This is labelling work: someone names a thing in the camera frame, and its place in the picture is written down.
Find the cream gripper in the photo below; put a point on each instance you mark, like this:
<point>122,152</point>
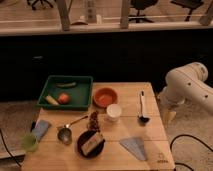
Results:
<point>168,116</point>

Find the blue-grey towel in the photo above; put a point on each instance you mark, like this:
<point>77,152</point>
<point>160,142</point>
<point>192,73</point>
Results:
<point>135,146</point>

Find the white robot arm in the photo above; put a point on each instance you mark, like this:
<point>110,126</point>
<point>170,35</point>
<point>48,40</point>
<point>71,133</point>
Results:
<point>185,83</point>

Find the red bowl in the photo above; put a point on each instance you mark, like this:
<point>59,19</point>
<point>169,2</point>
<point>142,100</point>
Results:
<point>104,97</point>

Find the black bowl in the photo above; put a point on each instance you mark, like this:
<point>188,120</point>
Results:
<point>83,138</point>

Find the white cup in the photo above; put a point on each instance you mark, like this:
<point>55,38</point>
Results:
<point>113,112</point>

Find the brown grape bunch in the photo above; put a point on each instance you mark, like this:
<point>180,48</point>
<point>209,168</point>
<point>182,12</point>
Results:
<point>93,124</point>

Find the tan sponge block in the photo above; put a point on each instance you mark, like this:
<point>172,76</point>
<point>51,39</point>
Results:
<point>91,143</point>

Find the green plastic tray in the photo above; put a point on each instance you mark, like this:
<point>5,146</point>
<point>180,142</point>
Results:
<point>80,94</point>

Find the red tomato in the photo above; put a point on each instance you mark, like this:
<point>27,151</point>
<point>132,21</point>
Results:
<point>64,98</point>

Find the metal ladle spoon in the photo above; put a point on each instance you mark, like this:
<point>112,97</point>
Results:
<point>64,132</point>

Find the black office chair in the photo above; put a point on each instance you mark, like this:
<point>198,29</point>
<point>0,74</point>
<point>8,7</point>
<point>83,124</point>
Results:
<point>140,5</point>
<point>43,3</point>

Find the green cucumber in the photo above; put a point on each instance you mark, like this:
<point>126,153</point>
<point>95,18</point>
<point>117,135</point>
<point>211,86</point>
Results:
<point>66,85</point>

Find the yellow corn piece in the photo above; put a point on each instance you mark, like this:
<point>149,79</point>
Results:
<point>51,100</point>

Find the blue folded cloth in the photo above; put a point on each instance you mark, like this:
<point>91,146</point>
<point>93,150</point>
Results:
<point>40,129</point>

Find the green plastic cup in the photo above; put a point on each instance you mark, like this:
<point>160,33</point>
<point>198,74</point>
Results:
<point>29,143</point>

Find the black office chair left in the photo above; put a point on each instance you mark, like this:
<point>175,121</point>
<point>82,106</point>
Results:
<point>43,3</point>

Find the wooden post middle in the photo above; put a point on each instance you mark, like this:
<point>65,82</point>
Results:
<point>124,20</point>

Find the wooden post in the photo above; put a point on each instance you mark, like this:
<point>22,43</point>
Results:
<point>63,12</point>
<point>124,20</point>

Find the wooden post left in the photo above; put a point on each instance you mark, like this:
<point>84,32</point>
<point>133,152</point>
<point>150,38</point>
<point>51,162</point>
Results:
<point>63,12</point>

